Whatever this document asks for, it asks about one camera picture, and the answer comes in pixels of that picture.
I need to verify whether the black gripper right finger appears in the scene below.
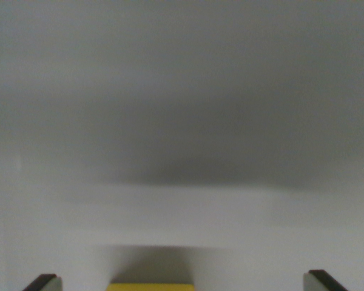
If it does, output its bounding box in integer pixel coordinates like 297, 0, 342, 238
303, 269, 350, 291

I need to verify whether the white plastic bin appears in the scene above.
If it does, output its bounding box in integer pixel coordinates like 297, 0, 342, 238
0, 0, 364, 291

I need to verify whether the yellow cube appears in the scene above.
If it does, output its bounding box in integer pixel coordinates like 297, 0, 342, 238
106, 283, 196, 291

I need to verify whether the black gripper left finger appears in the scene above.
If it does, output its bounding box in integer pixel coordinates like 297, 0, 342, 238
22, 273, 63, 291

